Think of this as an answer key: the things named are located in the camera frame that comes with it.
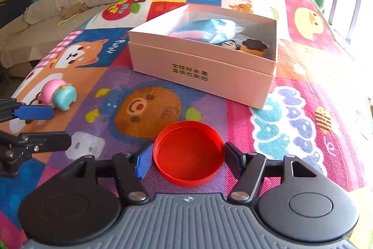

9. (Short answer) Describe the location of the yellow pudding toy brown top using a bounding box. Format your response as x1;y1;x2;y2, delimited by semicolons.
240;38;268;57

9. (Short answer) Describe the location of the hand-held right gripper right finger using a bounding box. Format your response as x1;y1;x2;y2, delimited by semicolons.
224;142;317;204

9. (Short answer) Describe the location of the black metal frame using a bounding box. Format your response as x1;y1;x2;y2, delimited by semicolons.
328;0;362;39

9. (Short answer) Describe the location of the beige sofa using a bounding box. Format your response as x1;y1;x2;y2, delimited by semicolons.
0;0;213;69

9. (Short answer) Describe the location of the brown plush toy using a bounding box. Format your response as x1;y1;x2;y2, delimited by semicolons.
60;2;88;20

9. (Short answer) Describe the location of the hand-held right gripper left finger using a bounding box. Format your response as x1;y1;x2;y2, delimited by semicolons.
68;147;153;204

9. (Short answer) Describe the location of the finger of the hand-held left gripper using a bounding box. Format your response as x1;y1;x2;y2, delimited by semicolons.
0;132;72;154
0;98;55;123

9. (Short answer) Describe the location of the blue white wet wipes pack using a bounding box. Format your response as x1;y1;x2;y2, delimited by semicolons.
169;18;244;45

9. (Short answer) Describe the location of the pink and teal toy animal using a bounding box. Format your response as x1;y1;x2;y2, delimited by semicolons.
39;79;78;111

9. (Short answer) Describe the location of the red plastic lid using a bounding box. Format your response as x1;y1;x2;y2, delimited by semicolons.
153;121;225;187

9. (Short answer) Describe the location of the colourful cartoon play mat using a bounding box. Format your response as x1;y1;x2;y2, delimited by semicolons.
0;0;368;249

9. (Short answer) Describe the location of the pink cardboard box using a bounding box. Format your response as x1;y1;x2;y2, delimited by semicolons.
128;3;277;109

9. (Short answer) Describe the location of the small dark-haired figurine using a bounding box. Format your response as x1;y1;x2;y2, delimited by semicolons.
221;39;242;50

